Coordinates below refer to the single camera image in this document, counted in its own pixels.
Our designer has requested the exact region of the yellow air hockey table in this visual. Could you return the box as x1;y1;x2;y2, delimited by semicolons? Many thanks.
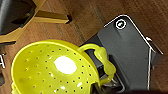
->
0;0;72;45

